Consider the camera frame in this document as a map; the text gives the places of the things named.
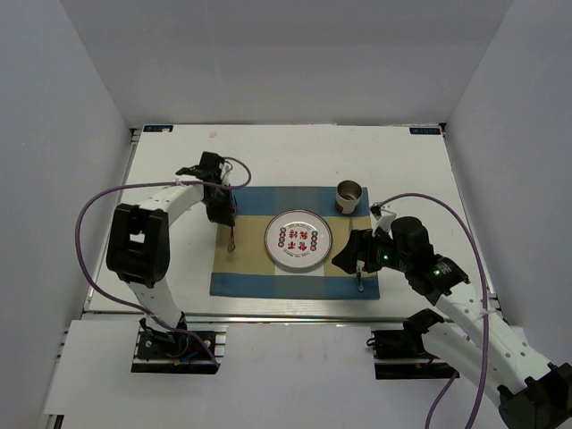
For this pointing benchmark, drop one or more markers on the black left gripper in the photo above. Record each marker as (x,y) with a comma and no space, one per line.
(223,215)

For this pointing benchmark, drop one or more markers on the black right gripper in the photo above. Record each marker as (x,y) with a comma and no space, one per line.
(360,247)

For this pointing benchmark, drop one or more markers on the knife with green handle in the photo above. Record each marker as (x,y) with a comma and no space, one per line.
(358,273)

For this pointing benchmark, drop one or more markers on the silver fork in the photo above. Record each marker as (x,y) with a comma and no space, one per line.
(231,243)

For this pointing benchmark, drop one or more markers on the metal cup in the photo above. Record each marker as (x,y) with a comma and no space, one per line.
(347,197)

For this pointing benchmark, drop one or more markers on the white plate with red characters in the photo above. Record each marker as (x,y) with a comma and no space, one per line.
(298,241)

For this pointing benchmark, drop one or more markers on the blue and beige placemat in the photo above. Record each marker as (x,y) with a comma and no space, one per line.
(249,272)

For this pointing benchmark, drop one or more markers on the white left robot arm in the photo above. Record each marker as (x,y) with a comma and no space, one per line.
(139,250)

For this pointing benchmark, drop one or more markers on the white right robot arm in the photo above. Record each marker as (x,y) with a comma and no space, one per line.
(525,386)

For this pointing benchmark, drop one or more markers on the blue corner sticker left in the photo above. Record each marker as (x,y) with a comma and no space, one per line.
(157,128)

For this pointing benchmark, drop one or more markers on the blue corner sticker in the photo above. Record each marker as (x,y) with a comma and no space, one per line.
(157,128)
(424,131)

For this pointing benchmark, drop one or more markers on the blue corner sticker right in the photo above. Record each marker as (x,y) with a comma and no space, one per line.
(424,131)

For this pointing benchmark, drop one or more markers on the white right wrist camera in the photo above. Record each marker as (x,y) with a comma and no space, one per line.
(383,219)

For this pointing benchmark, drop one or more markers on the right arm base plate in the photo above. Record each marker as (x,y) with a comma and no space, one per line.
(395,358)

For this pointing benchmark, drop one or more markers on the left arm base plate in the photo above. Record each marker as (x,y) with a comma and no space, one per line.
(174,353)

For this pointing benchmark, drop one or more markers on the aluminium table edge rail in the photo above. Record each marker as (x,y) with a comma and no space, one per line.
(244,319)

